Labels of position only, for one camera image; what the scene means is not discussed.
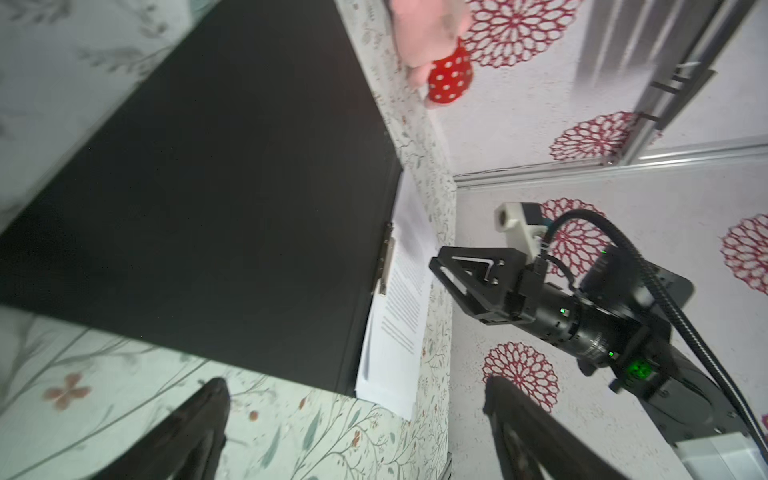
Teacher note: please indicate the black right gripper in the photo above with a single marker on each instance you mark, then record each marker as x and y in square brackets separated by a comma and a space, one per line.
[494, 286]

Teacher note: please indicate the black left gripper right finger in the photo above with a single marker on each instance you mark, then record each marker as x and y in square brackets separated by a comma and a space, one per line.
[531, 444]

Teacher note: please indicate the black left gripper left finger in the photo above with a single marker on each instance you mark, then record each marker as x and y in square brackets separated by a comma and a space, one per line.
[187, 444]

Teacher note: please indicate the white printed paper sheet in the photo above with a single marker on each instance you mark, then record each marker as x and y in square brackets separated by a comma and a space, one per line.
[390, 359]

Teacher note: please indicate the teal folder with black inside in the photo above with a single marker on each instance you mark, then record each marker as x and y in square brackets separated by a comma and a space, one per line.
[234, 207]

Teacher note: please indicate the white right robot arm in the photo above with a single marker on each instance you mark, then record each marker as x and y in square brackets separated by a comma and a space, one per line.
[625, 315]

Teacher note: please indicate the metal folder clip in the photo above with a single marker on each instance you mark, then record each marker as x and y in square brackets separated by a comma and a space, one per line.
[385, 258]

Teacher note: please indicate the pink plush pig toy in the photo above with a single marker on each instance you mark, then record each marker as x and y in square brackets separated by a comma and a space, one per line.
[428, 38]

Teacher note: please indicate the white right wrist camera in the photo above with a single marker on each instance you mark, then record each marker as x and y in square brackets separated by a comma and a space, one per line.
[523, 226]

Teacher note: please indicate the grey slotted wall shelf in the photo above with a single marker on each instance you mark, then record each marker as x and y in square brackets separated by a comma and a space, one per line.
[700, 32]

